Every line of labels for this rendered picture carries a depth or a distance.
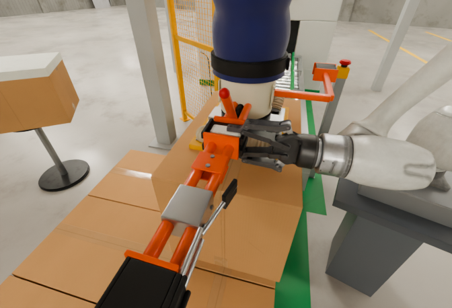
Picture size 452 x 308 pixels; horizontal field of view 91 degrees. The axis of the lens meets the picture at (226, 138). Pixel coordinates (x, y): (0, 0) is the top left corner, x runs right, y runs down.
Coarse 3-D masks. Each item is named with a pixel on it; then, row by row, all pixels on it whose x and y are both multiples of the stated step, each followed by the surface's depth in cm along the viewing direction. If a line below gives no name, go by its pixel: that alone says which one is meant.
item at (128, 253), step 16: (128, 256) 28; (144, 256) 27; (128, 272) 26; (144, 272) 26; (160, 272) 26; (176, 272) 26; (112, 288) 25; (128, 288) 25; (144, 288) 25; (160, 288) 25; (96, 304) 23; (112, 304) 23; (128, 304) 23; (144, 304) 23; (160, 304) 23
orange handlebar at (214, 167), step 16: (288, 96) 72; (304, 96) 71; (320, 96) 69; (208, 144) 49; (208, 160) 44; (224, 160) 44; (192, 176) 41; (208, 176) 44; (224, 176) 44; (160, 224) 33; (160, 240) 31; (192, 240) 31; (176, 256) 29
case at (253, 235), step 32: (192, 128) 79; (192, 160) 65; (160, 192) 63; (256, 192) 55; (288, 192) 55; (224, 224) 64; (256, 224) 60; (288, 224) 56; (224, 256) 74; (256, 256) 69
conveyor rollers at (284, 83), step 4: (296, 64) 297; (296, 68) 282; (288, 72) 270; (296, 72) 269; (284, 76) 258; (288, 76) 263; (296, 76) 261; (276, 80) 251; (280, 80) 250; (284, 80) 250; (288, 80) 249; (296, 80) 248; (276, 84) 238; (280, 84) 243; (284, 84) 243; (288, 84) 242; (296, 84) 240; (276, 88) 230; (280, 88) 229; (284, 88) 229; (288, 88) 235; (296, 88) 233
